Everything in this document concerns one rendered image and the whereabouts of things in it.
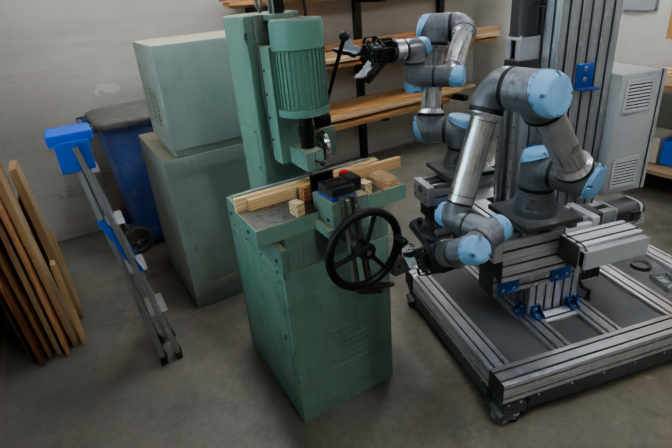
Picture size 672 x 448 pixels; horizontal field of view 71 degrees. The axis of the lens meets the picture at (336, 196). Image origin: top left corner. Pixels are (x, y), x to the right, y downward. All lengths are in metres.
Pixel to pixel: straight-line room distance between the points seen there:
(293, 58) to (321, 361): 1.13
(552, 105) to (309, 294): 1.00
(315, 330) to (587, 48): 1.39
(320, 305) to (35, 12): 2.75
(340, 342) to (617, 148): 1.29
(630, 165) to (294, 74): 1.34
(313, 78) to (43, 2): 2.49
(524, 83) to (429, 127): 0.85
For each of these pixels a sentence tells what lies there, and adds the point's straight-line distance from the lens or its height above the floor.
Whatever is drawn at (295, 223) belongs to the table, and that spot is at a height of 0.88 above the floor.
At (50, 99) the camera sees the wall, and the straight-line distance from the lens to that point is 3.77.
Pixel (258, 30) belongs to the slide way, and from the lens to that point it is 1.73.
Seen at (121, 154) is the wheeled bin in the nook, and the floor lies 0.72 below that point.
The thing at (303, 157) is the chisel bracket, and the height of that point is 1.05.
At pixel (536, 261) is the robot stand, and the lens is 1.81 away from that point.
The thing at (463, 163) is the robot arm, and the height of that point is 1.10.
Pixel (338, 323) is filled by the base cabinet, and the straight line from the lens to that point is 1.85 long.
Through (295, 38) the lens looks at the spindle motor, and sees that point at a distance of 1.52.
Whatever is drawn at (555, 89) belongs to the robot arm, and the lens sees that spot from 1.29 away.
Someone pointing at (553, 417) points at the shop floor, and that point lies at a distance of 2.18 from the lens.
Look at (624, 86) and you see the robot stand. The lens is 1.99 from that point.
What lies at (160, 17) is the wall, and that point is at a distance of 3.82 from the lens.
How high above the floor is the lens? 1.59
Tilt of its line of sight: 24 degrees down
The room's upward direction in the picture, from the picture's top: 5 degrees counter-clockwise
